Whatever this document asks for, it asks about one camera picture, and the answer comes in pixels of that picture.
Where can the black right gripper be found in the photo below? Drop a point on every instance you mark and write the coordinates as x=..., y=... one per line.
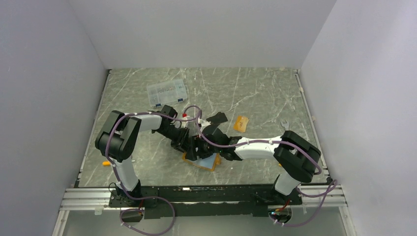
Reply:
x=196, y=141

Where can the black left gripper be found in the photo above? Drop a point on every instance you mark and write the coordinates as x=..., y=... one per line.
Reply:
x=182, y=142

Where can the orange leather card holder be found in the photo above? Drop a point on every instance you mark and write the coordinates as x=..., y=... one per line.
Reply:
x=208, y=164

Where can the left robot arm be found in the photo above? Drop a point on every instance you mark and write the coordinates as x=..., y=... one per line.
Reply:
x=118, y=136

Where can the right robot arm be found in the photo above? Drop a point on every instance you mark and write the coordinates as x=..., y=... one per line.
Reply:
x=296, y=155

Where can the small orange card sleeve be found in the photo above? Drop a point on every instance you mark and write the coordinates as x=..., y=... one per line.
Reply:
x=241, y=124

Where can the clear plastic organizer box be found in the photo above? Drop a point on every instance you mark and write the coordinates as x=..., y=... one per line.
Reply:
x=166, y=93

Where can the silver open-end wrench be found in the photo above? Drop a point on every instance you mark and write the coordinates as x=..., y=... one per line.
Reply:
x=286, y=125

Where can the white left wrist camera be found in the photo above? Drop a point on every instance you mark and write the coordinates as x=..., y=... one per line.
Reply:
x=187, y=120

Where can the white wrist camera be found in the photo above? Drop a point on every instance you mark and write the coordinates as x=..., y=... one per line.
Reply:
x=187, y=120
x=203, y=123

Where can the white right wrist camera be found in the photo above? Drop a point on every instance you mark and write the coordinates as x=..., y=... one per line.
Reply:
x=203, y=123

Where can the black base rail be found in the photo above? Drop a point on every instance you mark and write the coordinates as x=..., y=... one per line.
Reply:
x=207, y=200

